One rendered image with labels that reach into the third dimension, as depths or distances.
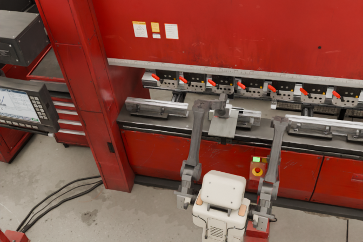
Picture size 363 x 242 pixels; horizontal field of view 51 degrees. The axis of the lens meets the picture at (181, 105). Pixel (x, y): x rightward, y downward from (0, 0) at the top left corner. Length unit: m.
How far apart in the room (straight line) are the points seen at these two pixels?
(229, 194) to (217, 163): 1.18
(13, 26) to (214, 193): 1.38
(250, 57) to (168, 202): 1.65
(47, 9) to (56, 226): 1.98
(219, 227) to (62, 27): 1.48
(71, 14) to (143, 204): 1.88
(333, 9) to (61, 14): 1.55
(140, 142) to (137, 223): 0.74
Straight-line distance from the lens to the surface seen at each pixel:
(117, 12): 2.52
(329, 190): 3.27
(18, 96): 2.48
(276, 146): 2.09
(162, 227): 3.43
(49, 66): 3.61
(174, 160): 3.23
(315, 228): 3.49
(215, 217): 2.03
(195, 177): 2.14
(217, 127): 2.71
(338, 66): 2.51
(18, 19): 2.34
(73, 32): 2.47
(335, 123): 2.89
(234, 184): 1.95
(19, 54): 2.24
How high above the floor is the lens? 3.00
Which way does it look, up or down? 44 degrees down
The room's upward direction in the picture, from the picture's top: 6 degrees counter-clockwise
